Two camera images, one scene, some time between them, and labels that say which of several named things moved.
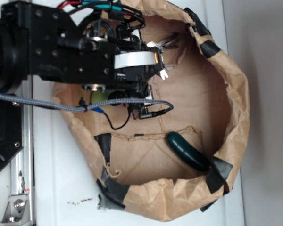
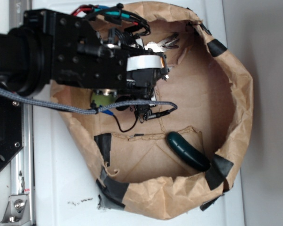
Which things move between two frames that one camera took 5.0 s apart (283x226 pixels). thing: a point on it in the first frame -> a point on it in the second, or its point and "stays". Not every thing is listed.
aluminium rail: [21, 169] stays
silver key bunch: [165, 43] stays
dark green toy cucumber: [193, 155] stays
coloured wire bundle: [127, 10] -> [119, 9]
